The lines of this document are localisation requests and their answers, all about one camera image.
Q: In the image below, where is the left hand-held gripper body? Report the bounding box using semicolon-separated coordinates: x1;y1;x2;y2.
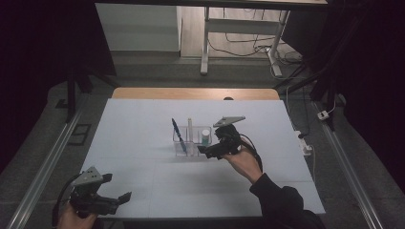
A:
69;165;114;219

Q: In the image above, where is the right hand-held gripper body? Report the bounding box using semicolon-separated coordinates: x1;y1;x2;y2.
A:
212;115;246;156

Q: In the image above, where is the clear plastic pen organizer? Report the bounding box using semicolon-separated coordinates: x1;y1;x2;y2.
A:
172;125;213;157

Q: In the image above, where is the white green glue stick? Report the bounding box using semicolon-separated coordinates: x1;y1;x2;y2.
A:
201;128;212;148

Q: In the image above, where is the white pen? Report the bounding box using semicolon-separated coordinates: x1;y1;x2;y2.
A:
186;117;195;156

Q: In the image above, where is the blue pen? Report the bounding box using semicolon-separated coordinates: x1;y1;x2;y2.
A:
171;117;189;156

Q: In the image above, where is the person's left hand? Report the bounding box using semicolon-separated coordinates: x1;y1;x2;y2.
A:
56;203;98;229

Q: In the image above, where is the white table cover sheet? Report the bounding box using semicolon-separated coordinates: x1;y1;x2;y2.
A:
80;98;327;220

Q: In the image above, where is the black floor plate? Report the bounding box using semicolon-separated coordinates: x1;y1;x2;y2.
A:
68;123;93;147

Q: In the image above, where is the white power strip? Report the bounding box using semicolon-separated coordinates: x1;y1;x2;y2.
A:
294;130;314;156

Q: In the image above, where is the white-legged desk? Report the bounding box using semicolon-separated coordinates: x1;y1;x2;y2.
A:
95;0;329;78

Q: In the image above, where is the black tripod stand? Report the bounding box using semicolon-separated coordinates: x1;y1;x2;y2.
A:
273;63;342;132
65;63;120;123

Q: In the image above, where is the white panel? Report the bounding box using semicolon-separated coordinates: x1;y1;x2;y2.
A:
95;3;182;52

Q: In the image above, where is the dark curtain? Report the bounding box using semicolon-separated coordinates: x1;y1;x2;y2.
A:
0;0;117;175
283;0;405;185

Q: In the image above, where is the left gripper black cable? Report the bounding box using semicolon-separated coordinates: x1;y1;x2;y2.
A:
52;174;80;227

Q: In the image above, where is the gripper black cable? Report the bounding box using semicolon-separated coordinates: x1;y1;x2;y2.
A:
238;133;265;175
52;174;80;227

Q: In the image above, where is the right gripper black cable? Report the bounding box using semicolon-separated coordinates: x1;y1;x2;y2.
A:
238;133;265;175

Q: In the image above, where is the aluminium floor rail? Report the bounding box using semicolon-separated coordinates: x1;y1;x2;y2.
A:
311;101;385;229
6;108;82;229

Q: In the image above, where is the tangle of black floor cables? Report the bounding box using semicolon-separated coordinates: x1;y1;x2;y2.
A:
208;8;304;80

